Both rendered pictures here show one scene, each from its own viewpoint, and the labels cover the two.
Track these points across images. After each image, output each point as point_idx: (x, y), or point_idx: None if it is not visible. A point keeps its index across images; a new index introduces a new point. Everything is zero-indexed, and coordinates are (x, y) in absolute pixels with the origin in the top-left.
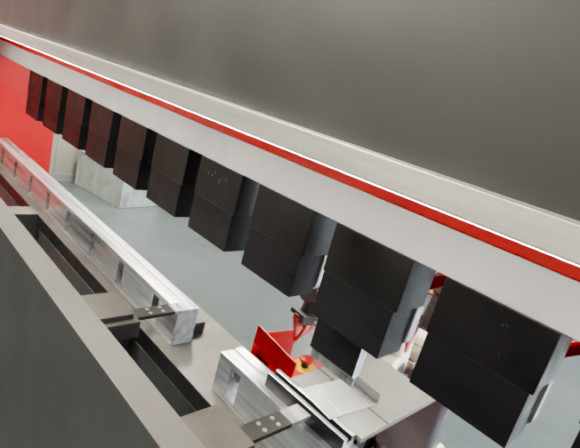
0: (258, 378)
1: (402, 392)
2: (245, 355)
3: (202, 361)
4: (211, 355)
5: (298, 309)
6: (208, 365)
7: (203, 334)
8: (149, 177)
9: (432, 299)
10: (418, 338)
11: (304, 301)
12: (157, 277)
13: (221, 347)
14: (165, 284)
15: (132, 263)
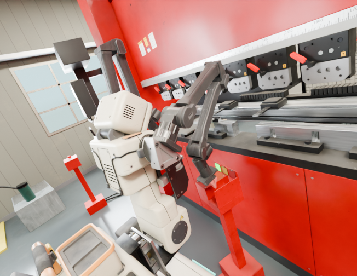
0: (223, 120)
1: (182, 128)
2: (229, 122)
3: (248, 137)
4: (247, 139)
5: (213, 169)
6: (245, 137)
7: (255, 143)
8: (297, 69)
9: (157, 125)
10: (114, 240)
11: (209, 167)
12: (287, 125)
13: (245, 143)
14: (278, 125)
15: (310, 124)
